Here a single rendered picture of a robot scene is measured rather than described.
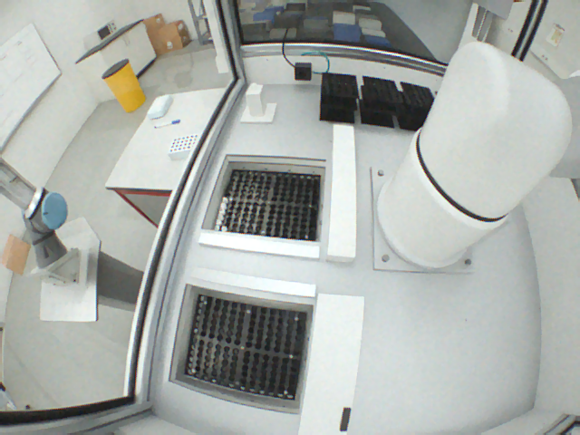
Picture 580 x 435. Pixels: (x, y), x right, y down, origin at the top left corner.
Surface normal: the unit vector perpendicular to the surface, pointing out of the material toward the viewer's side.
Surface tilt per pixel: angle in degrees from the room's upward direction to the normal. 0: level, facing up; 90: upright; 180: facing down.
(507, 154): 73
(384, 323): 0
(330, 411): 0
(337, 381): 0
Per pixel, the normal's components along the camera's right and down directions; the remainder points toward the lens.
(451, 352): -0.06, -0.45
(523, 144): -0.14, 0.72
